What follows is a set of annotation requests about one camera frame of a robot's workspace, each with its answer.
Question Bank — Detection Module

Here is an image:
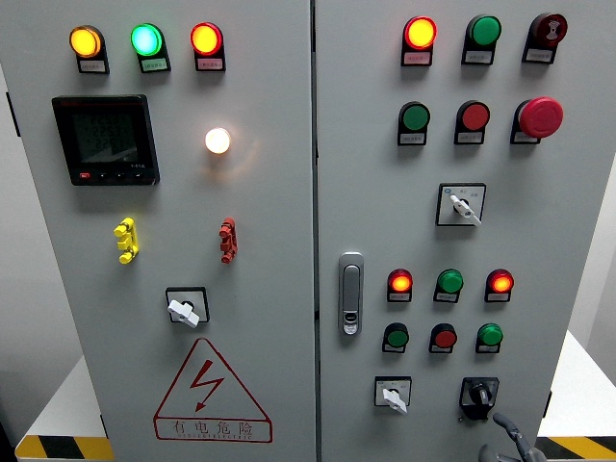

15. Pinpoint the white lit lamp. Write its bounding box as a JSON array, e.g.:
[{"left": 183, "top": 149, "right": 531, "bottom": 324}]
[{"left": 204, "top": 127, "right": 232, "bottom": 155}]

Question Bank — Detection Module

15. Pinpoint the large red stop button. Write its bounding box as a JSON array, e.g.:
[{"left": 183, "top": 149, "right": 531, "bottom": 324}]
[{"left": 514, "top": 96, "right": 565, "bottom": 140}]

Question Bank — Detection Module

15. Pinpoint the small red handle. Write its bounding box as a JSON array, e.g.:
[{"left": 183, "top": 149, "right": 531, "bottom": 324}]
[{"left": 218, "top": 217, "right": 238, "bottom": 265}]

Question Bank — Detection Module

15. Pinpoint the small green push button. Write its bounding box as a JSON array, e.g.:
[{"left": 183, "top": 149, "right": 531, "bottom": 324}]
[{"left": 383, "top": 321, "right": 411, "bottom": 349}]

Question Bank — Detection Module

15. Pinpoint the black display meter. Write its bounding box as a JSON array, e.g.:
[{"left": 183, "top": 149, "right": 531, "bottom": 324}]
[{"left": 51, "top": 93, "right": 161, "bottom": 187}]

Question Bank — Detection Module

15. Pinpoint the large yellow lit lamp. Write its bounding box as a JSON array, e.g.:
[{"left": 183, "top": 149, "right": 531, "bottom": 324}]
[{"left": 68, "top": 24, "right": 106, "bottom": 60}]

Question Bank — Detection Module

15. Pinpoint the red warning triangle sign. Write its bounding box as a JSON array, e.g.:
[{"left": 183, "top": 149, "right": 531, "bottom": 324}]
[{"left": 153, "top": 337, "right": 274, "bottom": 445}]

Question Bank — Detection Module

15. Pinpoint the small red push button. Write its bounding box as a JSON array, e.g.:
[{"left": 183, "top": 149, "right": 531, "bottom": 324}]
[{"left": 430, "top": 322, "right": 459, "bottom": 349}]

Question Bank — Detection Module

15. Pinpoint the small green lamp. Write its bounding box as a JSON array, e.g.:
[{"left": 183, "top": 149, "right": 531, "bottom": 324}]
[
  {"left": 476, "top": 322, "right": 504, "bottom": 347},
  {"left": 436, "top": 268, "right": 465, "bottom": 295}
]

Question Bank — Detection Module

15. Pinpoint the turn switch long white handle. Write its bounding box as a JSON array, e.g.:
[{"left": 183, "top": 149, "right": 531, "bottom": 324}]
[{"left": 435, "top": 182, "right": 487, "bottom": 228}]

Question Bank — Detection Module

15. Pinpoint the silver door lock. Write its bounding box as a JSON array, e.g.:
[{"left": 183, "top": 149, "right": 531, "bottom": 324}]
[{"left": 337, "top": 251, "right": 366, "bottom": 337}]

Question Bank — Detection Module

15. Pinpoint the large green push button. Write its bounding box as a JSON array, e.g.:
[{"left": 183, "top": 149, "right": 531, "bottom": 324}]
[{"left": 398, "top": 100, "right": 432, "bottom": 133}]

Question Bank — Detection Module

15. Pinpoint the dark red buzzer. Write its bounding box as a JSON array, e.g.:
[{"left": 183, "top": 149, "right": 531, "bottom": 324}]
[{"left": 528, "top": 13, "right": 569, "bottom": 48}]

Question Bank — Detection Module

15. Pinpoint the turn switch broad white handle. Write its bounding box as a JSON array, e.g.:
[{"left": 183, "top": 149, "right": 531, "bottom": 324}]
[{"left": 165, "top": 286, "right": 211, "bottom": 329}]

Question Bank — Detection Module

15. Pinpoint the small yellow handle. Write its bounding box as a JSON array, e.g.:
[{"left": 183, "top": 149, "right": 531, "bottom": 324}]
[{"left": 113, "top": 217, "right": 141, "bottom": 266}]

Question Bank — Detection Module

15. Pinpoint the large green lit lamp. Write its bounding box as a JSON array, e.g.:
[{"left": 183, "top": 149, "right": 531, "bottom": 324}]
[{"left": 130, "top": 22, "right": 167, "bottom": 58}]

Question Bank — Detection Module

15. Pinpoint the black yellow striped tape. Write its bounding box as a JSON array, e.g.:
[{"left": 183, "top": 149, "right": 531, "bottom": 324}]
[
  {"left": 13, "top": 435, "right": 116, "bottom": 462},
  {"left": 534, "top": 436, "right": 616, "bottom": 462}
]

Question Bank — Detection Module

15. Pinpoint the small red lit lamp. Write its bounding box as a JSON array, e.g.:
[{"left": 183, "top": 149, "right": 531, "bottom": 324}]
[
  {"left": 387, "top": 268, "right": 415, "bottom": 295},
  {"left": 486, "top": 268, "right": 515, "bottom": 295}
]

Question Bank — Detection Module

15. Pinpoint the turn switch black handle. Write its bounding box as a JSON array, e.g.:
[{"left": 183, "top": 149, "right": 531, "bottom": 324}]
[{"left": 458, "top": 376, "right": 501, "bottom": 424}]

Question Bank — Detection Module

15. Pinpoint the large green unlit lamp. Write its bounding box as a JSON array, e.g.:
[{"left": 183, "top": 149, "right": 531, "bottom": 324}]
[{"left": 465, "top": 13, "right": 502, "bottom": 48}]

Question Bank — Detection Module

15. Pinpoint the small turn switch white handle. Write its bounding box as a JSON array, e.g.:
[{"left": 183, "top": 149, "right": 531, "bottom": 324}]
[{"left": 373, "top": 375, "right": 413, "bottom": 416}]

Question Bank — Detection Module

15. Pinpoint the large red lit lamp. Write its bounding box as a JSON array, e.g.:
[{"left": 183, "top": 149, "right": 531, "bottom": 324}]
[
  {"left": 189, "top": 21, "right": 225, "bottom": 58},
  {"left": 402, "top": 15, "right": 439, "bottom": 51}
]

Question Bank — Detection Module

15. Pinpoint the large red push button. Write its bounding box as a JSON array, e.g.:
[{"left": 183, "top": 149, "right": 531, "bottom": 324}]
[{"left": 456, "top": 99, "right": 492, "bottom": 133}]

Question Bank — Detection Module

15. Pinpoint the pale grey cabinet door with display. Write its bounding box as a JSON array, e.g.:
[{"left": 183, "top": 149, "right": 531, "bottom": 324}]
[{"left": 0, "top": 0, "right": 317, "bottom": 462}]

